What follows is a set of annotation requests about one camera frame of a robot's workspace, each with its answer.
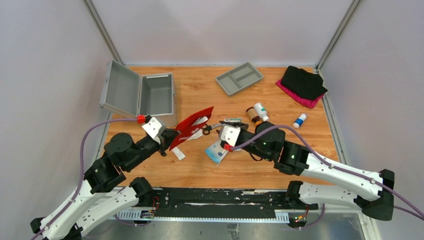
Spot grey metal case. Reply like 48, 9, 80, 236
99, 60, 178, 127

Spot red first aid pouch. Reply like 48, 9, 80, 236
170, 106, 214, 150

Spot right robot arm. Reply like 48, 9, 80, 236
218, 122, 395, 221

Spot black folded cloth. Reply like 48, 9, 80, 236
280, 65, 328, 100

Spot grey divider tray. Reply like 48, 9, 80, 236
215, 62, 264, 97

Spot white gauze packet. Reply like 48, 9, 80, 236
187, 116, 209, 141

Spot black handled scissors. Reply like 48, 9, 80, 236
202, 123, 223, 136

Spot purple cable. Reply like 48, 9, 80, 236
223, 124, 424, 221
29, 114, 147, 240

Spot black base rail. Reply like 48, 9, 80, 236
134, 187, 318, 222

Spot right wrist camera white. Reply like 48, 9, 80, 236
219, 124, 241, 147

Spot teal white bandage packet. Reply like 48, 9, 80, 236
171, 147, 186, 161

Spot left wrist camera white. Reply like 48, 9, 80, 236
141, 117, 166, 142

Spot brown medicine bottle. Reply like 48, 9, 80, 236
245, 106, 262, 126

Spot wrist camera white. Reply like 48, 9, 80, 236
141, 117, 166, 142
219, 124, 241, 147

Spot bandage strip box pack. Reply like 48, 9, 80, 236
223, 117, 242, 123

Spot white medicine bottle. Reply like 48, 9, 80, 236
253, 102, 270, 122

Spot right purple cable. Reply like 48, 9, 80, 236
223, 124, 424, 221

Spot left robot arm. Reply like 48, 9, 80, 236
30, 128, 178, 240

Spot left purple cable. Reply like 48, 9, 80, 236
29, 114, 147, 240

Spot blue cotton pouch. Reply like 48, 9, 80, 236
205, 140, 229, 166

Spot blue white small bottle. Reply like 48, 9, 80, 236
292, 113, 308, 129

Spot pink folded cloth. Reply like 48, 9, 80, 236
275, 80, 324, 109

